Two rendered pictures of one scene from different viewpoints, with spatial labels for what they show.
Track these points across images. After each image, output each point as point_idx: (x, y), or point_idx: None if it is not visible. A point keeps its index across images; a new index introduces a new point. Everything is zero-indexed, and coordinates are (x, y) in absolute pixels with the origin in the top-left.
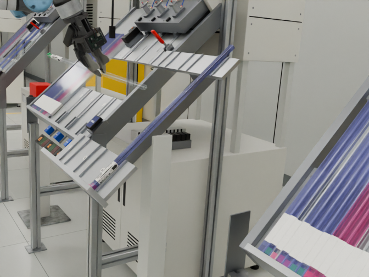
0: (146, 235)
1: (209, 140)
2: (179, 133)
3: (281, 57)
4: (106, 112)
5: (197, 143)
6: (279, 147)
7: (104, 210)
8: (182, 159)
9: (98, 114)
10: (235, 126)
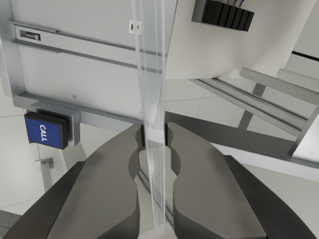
0: (62, 161)
1: (269, 10)
2: (241, 19)
3: None
4: (112, 79)
5: None
6: (276, 74)
7: None
8: (187, 71)
9: (97, 43)
10: (269, 85)
